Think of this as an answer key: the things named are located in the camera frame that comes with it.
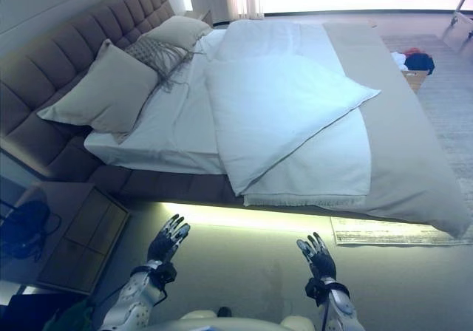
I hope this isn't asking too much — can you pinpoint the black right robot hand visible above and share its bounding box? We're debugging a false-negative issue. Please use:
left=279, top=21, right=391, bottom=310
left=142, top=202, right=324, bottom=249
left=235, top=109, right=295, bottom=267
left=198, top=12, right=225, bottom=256
left=296, top=232, right=338, bottom=281

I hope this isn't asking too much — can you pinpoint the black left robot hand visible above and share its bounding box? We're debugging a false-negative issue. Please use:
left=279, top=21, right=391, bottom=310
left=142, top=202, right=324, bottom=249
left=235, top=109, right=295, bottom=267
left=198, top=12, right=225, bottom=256
left=147, top=214, right=191, bottom=269

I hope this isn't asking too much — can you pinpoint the white duvet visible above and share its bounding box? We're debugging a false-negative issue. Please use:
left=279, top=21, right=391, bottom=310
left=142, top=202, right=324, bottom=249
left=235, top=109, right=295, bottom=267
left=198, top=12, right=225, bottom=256
left=204, top=21, right=382, bottom=196

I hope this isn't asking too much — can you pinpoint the wooden nightstand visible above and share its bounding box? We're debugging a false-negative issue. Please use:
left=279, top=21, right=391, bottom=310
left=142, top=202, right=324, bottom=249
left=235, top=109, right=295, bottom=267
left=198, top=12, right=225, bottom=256
left=14, top=181, right=131, bottom=296

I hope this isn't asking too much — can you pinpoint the green leafy plant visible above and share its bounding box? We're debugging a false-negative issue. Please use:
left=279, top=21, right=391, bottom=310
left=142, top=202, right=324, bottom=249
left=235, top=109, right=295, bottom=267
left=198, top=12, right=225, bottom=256
left=43, top=298, right=96, bottom=331

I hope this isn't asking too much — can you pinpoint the white dome table lamp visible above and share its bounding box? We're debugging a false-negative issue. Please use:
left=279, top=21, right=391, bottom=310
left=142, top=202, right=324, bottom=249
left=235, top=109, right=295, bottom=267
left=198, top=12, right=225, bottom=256
left=0, top=197, right=52, bottom=261

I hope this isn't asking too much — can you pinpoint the black box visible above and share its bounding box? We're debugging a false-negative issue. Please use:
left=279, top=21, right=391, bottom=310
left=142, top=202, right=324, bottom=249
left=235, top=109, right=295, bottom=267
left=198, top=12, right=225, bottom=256
left=6, top=289, right=92, bottom=331

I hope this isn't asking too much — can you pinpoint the beige pillow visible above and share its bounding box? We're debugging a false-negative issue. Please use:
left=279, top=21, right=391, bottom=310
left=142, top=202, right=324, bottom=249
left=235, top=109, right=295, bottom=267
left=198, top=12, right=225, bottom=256
left=143, top=15, right=214, bottom=52
left=36, top=38, right=160, bottom=137

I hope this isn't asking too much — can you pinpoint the grey patterned rug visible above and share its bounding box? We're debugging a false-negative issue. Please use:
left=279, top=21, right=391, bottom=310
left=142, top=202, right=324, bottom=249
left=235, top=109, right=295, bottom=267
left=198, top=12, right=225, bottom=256
left=330, top=33, right=473, bottom=250

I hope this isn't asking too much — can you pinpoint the grey macrame fringed cushion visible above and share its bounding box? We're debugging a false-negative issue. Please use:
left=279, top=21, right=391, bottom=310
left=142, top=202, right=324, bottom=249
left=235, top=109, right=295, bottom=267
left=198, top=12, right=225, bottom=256
left=123, top=34, right=208, bottom=95

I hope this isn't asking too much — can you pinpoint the small wooden box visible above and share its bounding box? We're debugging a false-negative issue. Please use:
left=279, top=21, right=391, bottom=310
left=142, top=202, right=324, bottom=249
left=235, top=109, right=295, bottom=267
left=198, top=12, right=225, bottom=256
left=400, top=68, right=429, bottom=95

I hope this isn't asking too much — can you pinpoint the white clothing item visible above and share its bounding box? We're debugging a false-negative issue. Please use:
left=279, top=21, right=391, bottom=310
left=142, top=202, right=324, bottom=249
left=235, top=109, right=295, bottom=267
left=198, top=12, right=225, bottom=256
left=390, top=51, right=409, bottom=70

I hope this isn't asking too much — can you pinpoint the brown tufted headboard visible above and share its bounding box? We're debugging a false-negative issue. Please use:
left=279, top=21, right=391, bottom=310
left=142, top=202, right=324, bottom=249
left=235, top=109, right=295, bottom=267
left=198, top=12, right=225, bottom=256
left=0, top=0, right=175, bottom=181

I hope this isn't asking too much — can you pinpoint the wooden stand with metal pole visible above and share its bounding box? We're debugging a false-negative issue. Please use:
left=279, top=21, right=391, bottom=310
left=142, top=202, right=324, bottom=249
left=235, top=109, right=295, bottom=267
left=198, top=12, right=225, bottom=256
left=440, top=0, right=473, bottom=55

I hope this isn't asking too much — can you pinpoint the brown upholstered bed frame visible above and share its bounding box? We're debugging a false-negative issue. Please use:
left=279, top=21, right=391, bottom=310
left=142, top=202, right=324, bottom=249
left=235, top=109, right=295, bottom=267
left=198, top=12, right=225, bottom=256
left=87, top=163, right=407, bottom=222

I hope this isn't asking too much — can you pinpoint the black tangled cable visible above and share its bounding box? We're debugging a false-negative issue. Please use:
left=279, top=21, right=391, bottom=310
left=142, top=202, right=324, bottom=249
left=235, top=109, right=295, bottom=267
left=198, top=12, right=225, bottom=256
left=33, top=211, right=63, bottom=264

